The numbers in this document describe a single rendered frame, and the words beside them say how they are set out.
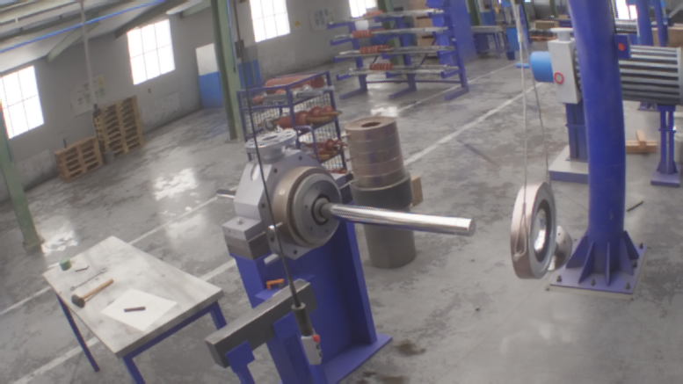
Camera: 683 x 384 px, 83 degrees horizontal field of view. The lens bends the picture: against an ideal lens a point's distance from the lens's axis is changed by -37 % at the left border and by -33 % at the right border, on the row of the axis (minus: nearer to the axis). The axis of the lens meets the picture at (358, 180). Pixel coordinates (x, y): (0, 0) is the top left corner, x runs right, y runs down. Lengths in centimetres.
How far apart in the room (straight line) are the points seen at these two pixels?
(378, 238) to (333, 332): 118
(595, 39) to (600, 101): 41
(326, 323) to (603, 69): 231
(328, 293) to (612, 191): 193
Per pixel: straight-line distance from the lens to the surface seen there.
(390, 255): 423
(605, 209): 350
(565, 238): 229
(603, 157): 337
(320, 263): 304
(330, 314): 319
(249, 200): 257
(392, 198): 402
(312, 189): 253
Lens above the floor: 199
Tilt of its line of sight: 18 degrees down
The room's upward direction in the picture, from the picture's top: 10 degrees counter-clockwise
